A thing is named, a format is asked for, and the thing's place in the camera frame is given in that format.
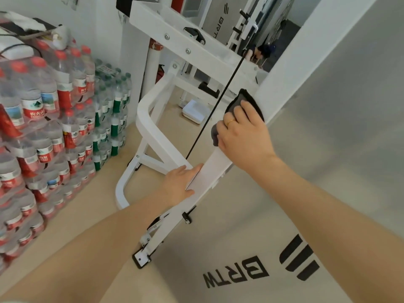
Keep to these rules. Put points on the red fire extinguisher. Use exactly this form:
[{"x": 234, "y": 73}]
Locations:
[{"x": 160, "y": 74}]

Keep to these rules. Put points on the dark grey cleaning cloth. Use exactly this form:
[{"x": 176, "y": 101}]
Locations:
[{"x": 236, "y": 102}]

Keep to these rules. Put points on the white charger adapter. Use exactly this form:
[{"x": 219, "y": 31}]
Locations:
[{"x": 15, "y": 52}]

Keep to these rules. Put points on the person's right hand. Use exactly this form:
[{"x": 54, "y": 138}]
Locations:
[{"x": 249, "y": 138}]

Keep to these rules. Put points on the person's right forearm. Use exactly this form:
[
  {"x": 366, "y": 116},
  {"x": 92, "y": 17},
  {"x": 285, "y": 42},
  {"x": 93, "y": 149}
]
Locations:
[{"x": 341, "y": 224}]

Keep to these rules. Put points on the white vertical pipe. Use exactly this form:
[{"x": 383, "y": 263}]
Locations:
[{"x": 152, "y": 72}]

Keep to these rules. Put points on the person's left forearm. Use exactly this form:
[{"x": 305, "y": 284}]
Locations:
[{"x": 88, "y": 252}]

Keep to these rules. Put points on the person's left hand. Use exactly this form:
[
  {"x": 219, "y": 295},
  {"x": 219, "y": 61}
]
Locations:
[{"x": 178, "y": 186}]

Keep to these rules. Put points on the white gym machine frame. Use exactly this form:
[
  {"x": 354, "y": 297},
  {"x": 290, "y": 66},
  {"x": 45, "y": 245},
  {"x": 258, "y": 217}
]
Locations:
[{"x": 315, "y": 91}]

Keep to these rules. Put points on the stack of water bottle packs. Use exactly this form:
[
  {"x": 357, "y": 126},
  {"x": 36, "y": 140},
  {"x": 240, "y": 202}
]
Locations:
[{"x": 47, "y": 138}]

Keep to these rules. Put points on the white flat floor platform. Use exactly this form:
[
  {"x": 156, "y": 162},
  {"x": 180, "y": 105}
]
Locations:
[{"x": 195, "y": 111}]

